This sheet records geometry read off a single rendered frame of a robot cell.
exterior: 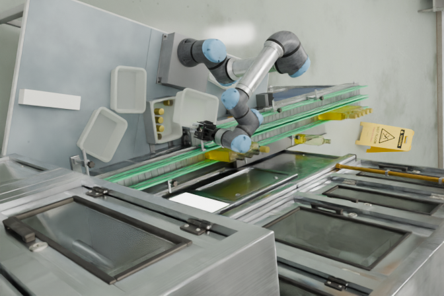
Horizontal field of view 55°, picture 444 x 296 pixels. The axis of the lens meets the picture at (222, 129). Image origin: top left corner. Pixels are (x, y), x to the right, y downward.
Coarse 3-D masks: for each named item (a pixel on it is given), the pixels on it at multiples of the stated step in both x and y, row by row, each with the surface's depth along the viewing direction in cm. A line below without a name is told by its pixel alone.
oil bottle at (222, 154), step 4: (220, 148) 229; (208, 152) 230; (212, 152) 228; (216, 152) 225; (220, 152) 223; (224, 152) 221; (228, 152) 219; (232, 152) 219; (236, 152) 220; (208, 156) 231; (212, 156) 228; (216, 156) 226; (220, 156) 224; (224, 156) 222; (228, 156) 219; (232, 156) 218; (216, 160) 228; (220, 160) 225; (224, 160) 222; (228, 160) 220; (232, 160) 219; (236, 160) 220
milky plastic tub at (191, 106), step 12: (180, 96) 192; (192, 96) 202; (204, 96) 201; (216, 96) 204; (180, 108) 189; (192, 108) 203; (204, 108) 208; (216, 108) 204; (180, 120) 189; (192, 120) 203; (204, 120) 208; (216, 120) 204
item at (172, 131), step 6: (174, 96) 221; (156, 102) 222; (162, 102) 224; (174, 102) 224; (168, 108) 227; (168, 114) 228; (168, 120) 228; (168, 126) 228; (174, 126) 228; (180, 126) 225; (156, 132) 214; (162, 132) 226; (168, 132) 229; (174, 132) 229; (180, 132) 226; (156, 138) 215; (162, 138) 222; (168, 138) 221; (174, 138) 223
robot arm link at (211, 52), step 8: (200, 40) 212; (208, 40) 207; (216, 40) 207; (192, 48) 212; (200, 48) 208; (208, 48) 205; (216, 48) 207; (224, 48) 210; (200, 56) 210; (208, 56) 206; (216, 56) 207; (224, 56) 210; (208, 64) 211; (216, 64) 211
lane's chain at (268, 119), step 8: (336, 96) 323; (344, 96) 331; (312, 104) 301; (320, 104) 308; (280, 112) 276; (288, 112) 282; (296, 112) 288; (264, 120) 266; (272, 120) 272; (232, 128) 246
